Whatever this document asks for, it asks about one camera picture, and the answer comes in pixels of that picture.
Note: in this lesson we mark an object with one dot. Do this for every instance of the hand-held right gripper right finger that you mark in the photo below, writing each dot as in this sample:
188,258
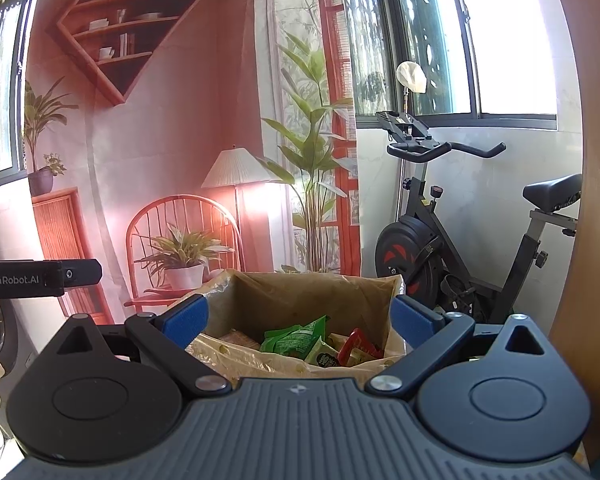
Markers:
415,327

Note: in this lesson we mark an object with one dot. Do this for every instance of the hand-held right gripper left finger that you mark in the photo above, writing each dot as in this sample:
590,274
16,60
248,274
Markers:
185,322

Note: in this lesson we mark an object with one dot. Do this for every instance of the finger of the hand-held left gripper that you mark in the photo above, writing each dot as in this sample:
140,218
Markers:
82,272

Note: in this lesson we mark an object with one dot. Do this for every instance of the large orange bread package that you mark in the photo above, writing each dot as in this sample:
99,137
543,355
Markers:
237,339

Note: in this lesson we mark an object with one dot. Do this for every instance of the green chips bag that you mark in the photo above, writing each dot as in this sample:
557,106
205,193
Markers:
290,340

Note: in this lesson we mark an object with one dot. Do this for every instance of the brown cardboard box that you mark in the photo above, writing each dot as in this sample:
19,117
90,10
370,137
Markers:
305,300

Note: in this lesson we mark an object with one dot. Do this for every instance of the grey washing machine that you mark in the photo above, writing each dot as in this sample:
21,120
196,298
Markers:
2,330

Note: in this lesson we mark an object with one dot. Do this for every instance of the red snack packet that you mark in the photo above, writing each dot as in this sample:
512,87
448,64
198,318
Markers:
355,347

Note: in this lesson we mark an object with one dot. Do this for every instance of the black exercise bike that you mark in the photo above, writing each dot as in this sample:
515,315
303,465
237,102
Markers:
405,260

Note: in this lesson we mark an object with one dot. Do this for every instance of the pale green snack packet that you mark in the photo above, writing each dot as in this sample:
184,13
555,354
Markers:
325,357

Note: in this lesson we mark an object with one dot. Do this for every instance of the barred side window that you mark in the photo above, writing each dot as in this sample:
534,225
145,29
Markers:
0,85

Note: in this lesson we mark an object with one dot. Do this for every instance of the wooden door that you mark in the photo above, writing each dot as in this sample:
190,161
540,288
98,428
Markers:
595,210

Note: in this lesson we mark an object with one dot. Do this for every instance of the white-capped metal pole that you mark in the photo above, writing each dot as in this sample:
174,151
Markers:
411,75

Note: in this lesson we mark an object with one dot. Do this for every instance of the sliding glass window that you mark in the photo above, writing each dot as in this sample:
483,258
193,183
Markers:
505,35

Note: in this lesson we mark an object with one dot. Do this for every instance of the printed wall backdrop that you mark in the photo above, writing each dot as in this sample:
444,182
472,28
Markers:
180,110

